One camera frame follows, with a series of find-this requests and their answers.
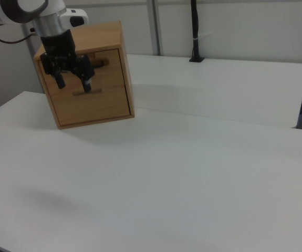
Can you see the wooden drawer cabinet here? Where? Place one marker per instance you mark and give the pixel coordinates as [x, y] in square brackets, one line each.
[100, 36]

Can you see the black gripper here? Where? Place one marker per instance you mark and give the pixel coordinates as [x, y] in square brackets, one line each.
[58, 43]

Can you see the black pole with clamp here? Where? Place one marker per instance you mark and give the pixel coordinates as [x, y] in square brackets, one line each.
[196, 26]

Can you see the wooden drawer with slot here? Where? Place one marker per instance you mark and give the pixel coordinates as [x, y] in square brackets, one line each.
[93, 107]

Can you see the grey partition post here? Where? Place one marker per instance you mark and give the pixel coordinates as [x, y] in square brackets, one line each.
[154, 26]

